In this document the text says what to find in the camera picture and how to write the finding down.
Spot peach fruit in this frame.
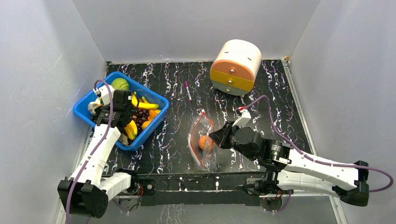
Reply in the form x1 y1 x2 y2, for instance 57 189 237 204
198 135 215 151

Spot yellow banana bunch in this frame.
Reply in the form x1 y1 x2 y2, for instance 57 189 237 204
124 120 138 140

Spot clear zip top bag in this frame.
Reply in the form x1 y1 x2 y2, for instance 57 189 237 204
187 110 217 173

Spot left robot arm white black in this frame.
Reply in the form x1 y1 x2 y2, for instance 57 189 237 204
57 90 140 222

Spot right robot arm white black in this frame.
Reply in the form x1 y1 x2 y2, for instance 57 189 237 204
209 122 369 207

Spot single yellow banana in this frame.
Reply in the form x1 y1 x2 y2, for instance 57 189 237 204
131 92 159 110

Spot dark purple grapes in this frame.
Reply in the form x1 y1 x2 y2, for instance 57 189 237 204
132 109 150 134

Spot green cabbage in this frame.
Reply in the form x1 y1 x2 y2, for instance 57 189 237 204
111 77 129 90

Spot white garlic bulb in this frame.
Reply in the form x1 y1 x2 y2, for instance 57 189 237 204
87 97 102 114

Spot blue plastic bin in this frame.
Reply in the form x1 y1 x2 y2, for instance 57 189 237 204
73 71 170 151

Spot pink marker pen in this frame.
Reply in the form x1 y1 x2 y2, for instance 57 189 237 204
184 81 192 102

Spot round pastel drawer cabinet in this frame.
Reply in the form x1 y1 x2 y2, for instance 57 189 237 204
209 39 262 96

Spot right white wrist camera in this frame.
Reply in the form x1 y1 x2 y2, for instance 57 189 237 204
233 107 251 127

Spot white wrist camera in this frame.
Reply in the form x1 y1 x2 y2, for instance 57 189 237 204
93 85 115 105
233 107 251 127

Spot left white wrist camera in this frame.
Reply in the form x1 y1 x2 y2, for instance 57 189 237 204
93 85 115 105

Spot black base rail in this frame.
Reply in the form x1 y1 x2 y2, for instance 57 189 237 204
117 173 293 208

